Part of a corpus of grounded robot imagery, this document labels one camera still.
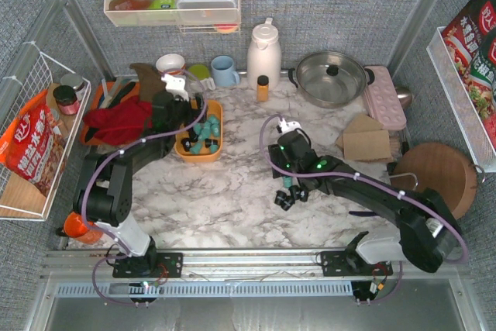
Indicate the white wire side basket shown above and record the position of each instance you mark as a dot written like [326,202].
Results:
[21,200]

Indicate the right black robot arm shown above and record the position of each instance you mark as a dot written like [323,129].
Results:
[428,233]

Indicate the white thermos jug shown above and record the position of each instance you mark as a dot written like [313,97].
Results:
[264,55]

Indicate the orange cup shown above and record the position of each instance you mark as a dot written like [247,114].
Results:
[75,228]

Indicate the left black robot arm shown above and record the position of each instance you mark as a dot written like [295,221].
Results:
[103,197]

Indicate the red seasoning packets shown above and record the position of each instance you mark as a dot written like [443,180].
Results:
[468,39]

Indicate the pink egg tray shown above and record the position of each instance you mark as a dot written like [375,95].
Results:
[381,100]

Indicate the orange snack bag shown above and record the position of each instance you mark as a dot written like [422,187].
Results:
[30,147]

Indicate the orange plastic storage basket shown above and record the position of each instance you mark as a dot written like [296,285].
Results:
[202,143]

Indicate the round wooden board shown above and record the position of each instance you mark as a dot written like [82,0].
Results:
[441,168]

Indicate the orange spice bottle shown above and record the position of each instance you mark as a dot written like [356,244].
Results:
[262,88]

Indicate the light blue mug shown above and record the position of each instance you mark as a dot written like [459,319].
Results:
[224,72]

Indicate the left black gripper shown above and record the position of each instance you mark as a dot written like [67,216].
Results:
[194,115]

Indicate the red cloth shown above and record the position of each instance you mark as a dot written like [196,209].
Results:
[118,125]

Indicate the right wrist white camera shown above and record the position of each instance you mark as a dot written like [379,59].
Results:
[284,126]

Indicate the wrist white camera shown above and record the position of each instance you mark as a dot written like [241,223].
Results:
[284,126]
[175,85]

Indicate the brown cloth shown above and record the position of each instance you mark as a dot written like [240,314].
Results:
[149,79]

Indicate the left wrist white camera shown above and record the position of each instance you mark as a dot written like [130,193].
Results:
[175,85]

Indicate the red jar black lid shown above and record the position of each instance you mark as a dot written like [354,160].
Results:
[66,100]

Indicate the white mesh right basket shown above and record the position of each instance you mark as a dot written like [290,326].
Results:
[469,122]

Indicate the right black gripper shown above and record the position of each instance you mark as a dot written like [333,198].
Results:
[277,162]

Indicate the black kitchen knife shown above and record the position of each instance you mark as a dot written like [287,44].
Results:
[114,93]

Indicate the glass jar silver lid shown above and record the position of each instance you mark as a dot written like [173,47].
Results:
[75,81]

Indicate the orange cutting board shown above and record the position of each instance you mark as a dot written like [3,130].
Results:
[85,137]

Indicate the clear plastic containers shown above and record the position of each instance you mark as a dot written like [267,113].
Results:
[199,12]

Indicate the white orange striped bowl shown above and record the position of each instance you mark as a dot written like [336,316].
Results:
[171,63]

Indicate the cardboard pieces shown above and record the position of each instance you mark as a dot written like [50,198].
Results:
[365,140]

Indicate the green lid white cup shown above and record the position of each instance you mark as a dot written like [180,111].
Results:
[202,73]

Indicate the amber bottle in basket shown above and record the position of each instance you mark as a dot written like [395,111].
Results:
[129,5]

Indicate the steel pot with lid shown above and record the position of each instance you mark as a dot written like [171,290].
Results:
[329,79]

